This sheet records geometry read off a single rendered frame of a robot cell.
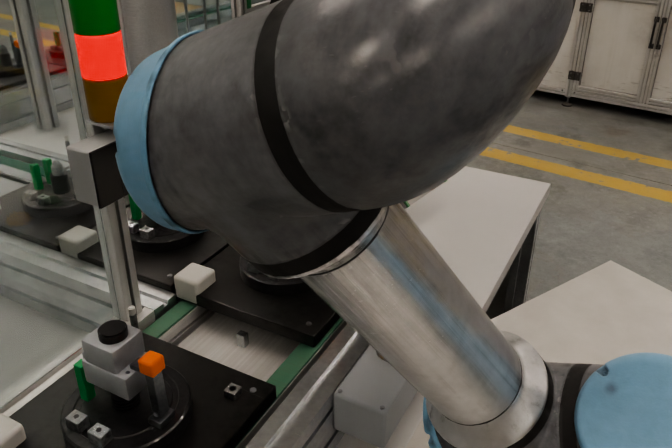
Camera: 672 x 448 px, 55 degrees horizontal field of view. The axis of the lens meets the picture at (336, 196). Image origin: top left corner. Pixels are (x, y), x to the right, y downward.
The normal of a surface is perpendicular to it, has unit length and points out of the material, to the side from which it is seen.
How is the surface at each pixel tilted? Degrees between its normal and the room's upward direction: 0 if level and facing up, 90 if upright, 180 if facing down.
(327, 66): 64
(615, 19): 90
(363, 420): 90
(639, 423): 42
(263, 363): 0
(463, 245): 0
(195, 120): 75
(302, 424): 0
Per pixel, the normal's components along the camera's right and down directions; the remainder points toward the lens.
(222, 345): 0.00, -0.89
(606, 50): -0.58, 0.36
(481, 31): 0.27, 0.03
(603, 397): -0.48, -0.46
